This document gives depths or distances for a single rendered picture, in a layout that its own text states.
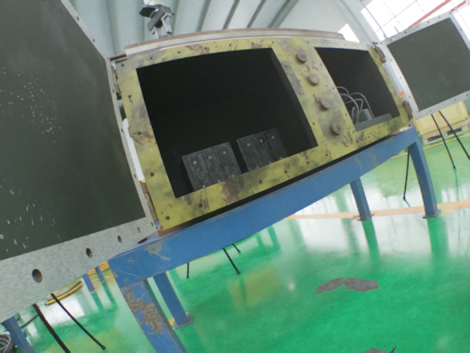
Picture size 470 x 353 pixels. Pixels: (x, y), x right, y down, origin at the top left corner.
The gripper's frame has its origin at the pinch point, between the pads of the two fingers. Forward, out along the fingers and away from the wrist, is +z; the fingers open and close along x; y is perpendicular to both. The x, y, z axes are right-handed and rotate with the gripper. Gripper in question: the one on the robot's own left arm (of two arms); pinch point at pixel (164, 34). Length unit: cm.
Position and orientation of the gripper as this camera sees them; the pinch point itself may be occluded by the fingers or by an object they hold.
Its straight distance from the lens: 104.4
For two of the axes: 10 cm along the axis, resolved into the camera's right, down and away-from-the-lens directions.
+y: 6.2, -2.0, 7.6
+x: -7.0, 3.0, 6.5
